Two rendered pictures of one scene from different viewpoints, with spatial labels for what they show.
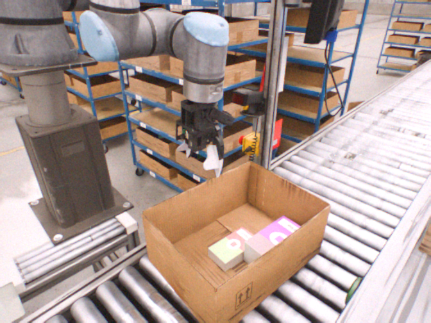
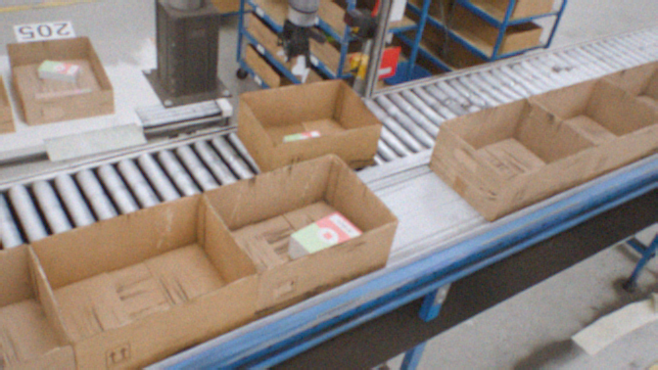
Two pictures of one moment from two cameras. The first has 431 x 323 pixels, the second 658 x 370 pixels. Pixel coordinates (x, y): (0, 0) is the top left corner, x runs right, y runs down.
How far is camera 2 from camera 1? 143 cm
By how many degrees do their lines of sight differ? 9
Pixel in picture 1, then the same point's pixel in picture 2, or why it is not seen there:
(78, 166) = (197, 48)
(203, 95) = (299, 20)
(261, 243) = not seen: hidden behind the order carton
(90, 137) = (211, 26)
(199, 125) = (294, 39)
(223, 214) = (307, 120)
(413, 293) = (399, 181)
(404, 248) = (415, 161)
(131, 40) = not seen: outside the picture
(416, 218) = not seen: hidden behind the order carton
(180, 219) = (268, 111)
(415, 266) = (414, 172)
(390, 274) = (393, 169)
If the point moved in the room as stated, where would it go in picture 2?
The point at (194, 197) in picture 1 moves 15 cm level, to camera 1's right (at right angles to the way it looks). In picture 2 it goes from (283, 95) to (325, 106)
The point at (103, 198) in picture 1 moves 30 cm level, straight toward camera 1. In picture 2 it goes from (209, 81) to (215, 129)
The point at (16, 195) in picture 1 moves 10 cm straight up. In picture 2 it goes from (129, 62) to (128, 38)
